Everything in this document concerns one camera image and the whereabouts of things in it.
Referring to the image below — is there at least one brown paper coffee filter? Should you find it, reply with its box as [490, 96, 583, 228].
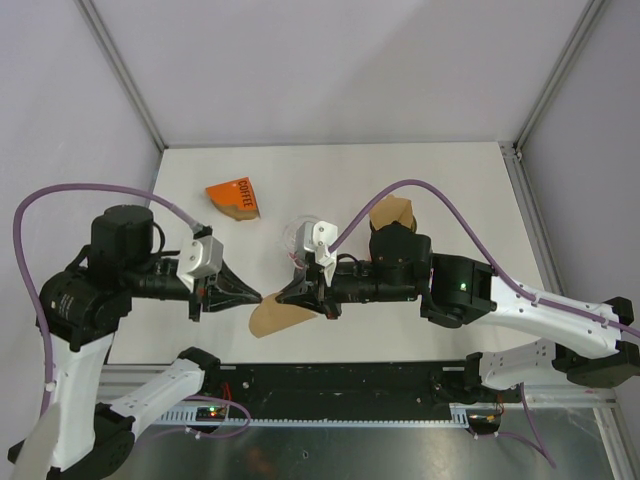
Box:
[369, 195, 417, 232]

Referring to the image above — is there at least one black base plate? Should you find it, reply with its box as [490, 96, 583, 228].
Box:
[163, 360, 524, 422]

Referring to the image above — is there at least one clear glass dripper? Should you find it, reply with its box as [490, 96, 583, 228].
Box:
[281, 215, 319, 269]

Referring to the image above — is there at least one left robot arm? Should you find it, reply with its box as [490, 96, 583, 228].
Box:
[8, 205, 262, 479]

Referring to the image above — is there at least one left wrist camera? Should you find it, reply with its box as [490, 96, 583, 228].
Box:
[176, 227, 224, 292]

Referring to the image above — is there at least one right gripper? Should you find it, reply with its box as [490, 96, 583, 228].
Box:
[277, 259, 418, 320]

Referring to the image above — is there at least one grey cable duct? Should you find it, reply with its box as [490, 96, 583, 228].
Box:
[159, 403, 501, 427]

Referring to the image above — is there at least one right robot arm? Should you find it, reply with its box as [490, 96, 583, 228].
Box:
[276, 221, 639, 401]

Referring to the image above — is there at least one orange coffee filter box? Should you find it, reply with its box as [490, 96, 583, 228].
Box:
[205, 177, 260, 221]

